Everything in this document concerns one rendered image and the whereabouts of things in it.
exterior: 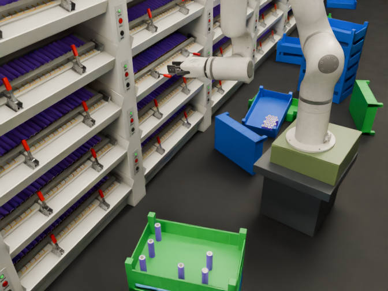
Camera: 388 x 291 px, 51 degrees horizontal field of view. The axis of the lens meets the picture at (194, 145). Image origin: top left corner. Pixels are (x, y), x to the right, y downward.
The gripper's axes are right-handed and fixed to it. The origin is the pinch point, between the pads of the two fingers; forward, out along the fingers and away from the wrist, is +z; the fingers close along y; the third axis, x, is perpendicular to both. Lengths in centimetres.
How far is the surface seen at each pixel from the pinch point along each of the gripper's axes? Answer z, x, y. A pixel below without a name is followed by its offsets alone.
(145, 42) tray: 10.7, -10.2, 1.0
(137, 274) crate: -24, 30, 72
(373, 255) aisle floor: -76, 76, 1
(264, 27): 18, 29, -146
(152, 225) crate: -18, 29, 55
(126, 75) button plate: 11.0, -2.5, 15.9
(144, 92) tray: 14.2, 9.8, 4.2
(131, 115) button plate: 14.3, 14.7, 15.5
